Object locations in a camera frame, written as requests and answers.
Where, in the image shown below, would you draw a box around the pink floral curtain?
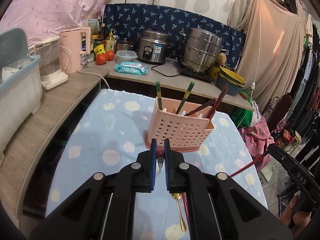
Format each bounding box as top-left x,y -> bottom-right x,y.
1,0 -> 109,45

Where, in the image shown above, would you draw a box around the green plastic bag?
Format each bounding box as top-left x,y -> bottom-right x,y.
230,107 -> 253,128

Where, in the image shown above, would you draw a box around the blue patterned tablecloth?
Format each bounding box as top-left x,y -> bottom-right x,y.
44,89 -> 268,240

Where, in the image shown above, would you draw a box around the green chopstick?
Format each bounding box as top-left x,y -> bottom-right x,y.
175,81 -> 195,114
156,81 -> 163,110

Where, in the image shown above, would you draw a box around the blue wet wipes pack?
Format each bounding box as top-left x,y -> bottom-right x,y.
114,62 -> 148,75

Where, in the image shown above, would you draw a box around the white glass blender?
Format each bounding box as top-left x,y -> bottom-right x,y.
28,36 -> 68,91

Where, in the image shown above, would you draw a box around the pink perforated utensil holder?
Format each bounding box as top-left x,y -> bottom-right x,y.
144,98 -> 214,152

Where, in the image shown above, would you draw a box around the clear food container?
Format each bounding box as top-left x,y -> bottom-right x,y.
115,50 -> 138,63

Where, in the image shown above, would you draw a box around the white dish drainer box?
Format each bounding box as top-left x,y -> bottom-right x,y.
1,28 -> 42,157

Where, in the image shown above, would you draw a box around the pink electric kettle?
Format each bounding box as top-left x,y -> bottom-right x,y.
59,27 -> 91,74

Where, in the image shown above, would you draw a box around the oil bottle yellow cap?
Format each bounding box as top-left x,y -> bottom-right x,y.
105,29 -> 116,52

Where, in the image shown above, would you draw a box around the navy patterned backsplash cloth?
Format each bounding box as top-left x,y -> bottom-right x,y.
104,3 -> 246,69

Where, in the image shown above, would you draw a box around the stacked yellow blue bowls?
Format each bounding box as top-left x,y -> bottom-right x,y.
216,67 -> 246,96

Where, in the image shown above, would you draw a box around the small steel lidded pot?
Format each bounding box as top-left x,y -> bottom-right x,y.
115,38 -> 135,52

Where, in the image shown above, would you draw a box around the stainless steel steamer pot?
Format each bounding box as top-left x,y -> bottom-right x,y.
181,28 -> 222,74

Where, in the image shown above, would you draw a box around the silver rice cooker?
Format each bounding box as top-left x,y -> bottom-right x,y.
137,29 -> 171,64

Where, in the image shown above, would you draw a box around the gold flower spoon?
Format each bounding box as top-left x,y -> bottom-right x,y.
171,193 -> 187,232

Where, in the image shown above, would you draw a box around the person right hand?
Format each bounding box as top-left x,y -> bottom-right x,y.
279,195 -> 311,231

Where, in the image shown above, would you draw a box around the white cord with switch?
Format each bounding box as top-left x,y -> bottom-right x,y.
236,0 -> 262,128

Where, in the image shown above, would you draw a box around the beige hanging curtain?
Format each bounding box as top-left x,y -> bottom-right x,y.
227,0 -> 305,108

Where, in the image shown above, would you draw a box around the black induction cooktop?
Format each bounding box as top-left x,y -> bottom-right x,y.
178,62 -> 214,83

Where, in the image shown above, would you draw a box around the pink floral clothing pile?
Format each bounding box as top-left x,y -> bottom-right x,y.
239,117 -> 274,160

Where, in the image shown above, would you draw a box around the red tomato right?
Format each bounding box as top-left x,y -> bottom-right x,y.
106,50 -> 115,61

